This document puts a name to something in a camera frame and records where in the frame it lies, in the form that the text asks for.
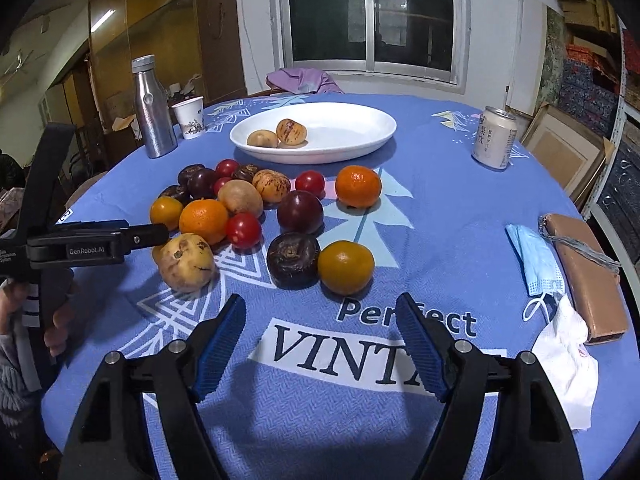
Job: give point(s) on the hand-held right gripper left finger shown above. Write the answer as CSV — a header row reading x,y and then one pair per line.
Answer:
x,y
220,345

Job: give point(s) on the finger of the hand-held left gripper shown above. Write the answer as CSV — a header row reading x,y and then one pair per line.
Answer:
x,y
147,236

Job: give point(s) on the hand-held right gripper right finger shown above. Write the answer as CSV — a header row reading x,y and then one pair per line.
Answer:
x,y
422,345

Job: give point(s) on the yellow-orange tangerine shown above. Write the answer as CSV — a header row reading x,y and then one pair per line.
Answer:
x,y
346,266
166,213

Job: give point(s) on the orange mandarin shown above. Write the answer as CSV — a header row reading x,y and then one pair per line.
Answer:
x,y
203,222
358,187

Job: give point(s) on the dark purple plum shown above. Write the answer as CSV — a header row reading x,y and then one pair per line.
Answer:
x,y
300,212
202,185

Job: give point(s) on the red cherry tomato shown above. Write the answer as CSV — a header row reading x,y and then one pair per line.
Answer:
x,y
243,230
220,185
310,183
226,167

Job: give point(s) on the large dark water chestnut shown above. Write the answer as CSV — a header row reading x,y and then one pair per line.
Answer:
x,y
293,260

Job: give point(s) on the speckled passion fruit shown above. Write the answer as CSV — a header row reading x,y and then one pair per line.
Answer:
x,y
272,186
291,132

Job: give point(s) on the white oval plate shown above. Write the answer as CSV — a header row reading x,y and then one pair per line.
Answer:
x,y
340,130

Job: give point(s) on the person's left forearm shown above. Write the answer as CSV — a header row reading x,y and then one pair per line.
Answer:
x,y
15,370

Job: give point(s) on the person's left hand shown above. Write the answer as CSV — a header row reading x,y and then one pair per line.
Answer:
x,y
56,327

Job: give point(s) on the floral pink cloth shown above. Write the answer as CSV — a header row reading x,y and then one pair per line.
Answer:
x,y
10,207

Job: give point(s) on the white paper cup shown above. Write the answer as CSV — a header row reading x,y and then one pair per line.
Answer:
x,y
190,120

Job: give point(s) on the silver metal bottle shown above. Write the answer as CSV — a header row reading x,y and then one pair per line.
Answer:
x,y
152,110

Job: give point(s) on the blue face mask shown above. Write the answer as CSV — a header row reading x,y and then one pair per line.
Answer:
x,y
537,260

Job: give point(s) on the white crumpled napkin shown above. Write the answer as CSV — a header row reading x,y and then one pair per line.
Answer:
x,y
565,370

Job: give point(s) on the blue printed tablecloth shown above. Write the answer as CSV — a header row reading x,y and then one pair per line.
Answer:
x,y
450,200

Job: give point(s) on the brown leather pouch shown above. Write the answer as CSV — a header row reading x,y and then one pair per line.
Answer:
x,y
590,280

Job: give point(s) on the ceiling fan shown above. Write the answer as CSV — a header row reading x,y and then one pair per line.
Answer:
x,y
17,65

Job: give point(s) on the wooden glass-door cabinet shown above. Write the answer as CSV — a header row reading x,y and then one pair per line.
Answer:
x,y
165,35

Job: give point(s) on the beige drink can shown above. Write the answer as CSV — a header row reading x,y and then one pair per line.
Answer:
x,y
495,140

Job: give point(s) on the purple cloth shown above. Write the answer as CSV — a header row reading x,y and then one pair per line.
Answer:
x,y
300,80

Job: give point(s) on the dark embossed panel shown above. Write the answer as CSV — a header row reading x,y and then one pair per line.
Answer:
x,y
620,190

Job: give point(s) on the white metal shelf rack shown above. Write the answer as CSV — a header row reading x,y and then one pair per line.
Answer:
x,y
622,125

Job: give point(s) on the white board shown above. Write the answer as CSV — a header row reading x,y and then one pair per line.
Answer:
x,y
532,60

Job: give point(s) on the stack of patterned boxes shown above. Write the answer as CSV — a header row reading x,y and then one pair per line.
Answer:
x,y
590,85

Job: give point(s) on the green patterned panel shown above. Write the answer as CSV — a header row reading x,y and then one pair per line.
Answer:
x,y
555,60

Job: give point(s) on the sliding glass window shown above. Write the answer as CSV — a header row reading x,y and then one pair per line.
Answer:
x,y
370,10

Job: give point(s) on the yellow wooden crate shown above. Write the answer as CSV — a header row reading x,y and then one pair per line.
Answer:
x,y
585,0

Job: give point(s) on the wooden picture frame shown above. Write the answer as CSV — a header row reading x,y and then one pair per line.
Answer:
x,y
555,145

